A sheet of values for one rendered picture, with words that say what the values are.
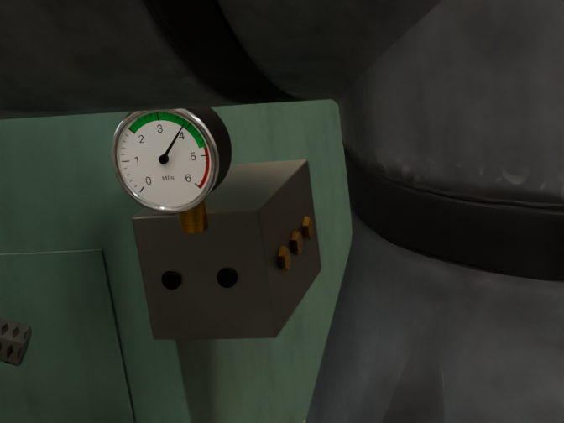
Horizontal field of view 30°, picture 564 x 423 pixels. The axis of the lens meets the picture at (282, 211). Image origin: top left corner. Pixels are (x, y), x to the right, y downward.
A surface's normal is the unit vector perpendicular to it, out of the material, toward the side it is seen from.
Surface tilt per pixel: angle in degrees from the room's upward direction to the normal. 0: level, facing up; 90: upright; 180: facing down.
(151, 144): 90
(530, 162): 91
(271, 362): 90
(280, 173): 0
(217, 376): 90
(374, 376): 70
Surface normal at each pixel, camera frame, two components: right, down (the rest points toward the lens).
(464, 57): -0.74, 0.29
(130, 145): -0.26, 0.29
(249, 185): -0.13, -0.96
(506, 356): -0.68, 0.01
